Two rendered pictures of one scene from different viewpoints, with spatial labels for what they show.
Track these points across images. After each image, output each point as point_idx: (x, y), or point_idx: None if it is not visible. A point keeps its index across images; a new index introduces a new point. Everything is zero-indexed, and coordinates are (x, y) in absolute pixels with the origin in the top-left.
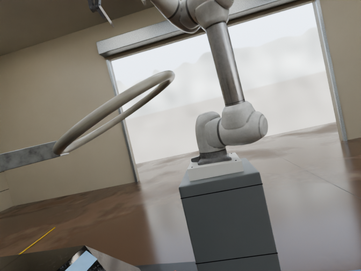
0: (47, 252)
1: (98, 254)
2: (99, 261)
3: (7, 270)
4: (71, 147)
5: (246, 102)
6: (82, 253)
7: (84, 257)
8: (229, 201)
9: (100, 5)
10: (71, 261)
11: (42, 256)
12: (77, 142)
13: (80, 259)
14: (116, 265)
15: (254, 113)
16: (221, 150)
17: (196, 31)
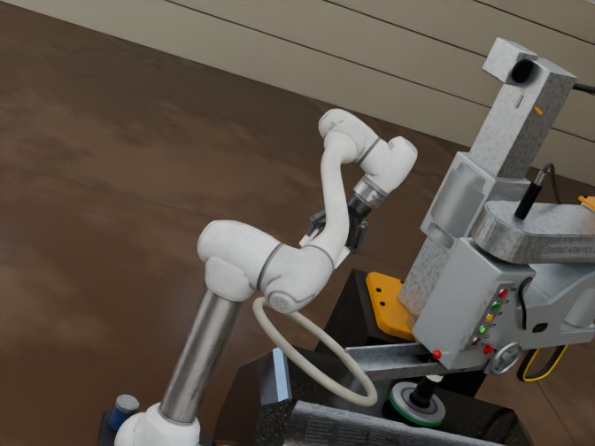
0: (320, 402)
1: (284, 411)
2: (277, 403)
3: (334, 395)
4: (359, 377)
5: (158, 403)
6: (288, 396)
7: (284, 395)
8: None
9: (344, 246)
10: (289, 388)
11: (320, 399)
12: (366, 384)
13: (285, 392)
14: (274, 432)
15: (143, 412)
16: None
17: (274, 309)
